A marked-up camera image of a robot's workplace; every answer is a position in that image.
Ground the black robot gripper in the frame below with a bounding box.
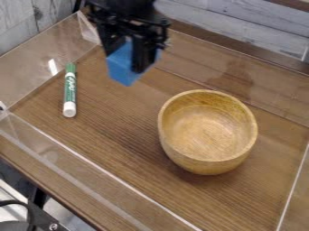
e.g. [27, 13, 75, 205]
[87, 0, 170, 73]

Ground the blue foam block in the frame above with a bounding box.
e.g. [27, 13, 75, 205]
[105, 41, 154, 87]

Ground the brown wooden bowl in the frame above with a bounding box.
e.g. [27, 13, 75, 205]
[156, 89, 258, 175]

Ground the green dry-erase marker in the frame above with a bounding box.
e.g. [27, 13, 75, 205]
[63, 63, 77, 118]

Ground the clear acrylic tray wall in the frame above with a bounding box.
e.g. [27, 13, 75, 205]
[0, 16, 309, 231]

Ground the black cable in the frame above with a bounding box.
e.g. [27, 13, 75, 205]
[0, 199, 35, 231]

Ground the black metal table bracket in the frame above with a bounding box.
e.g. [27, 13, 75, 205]
[29, 188, 68, 231]

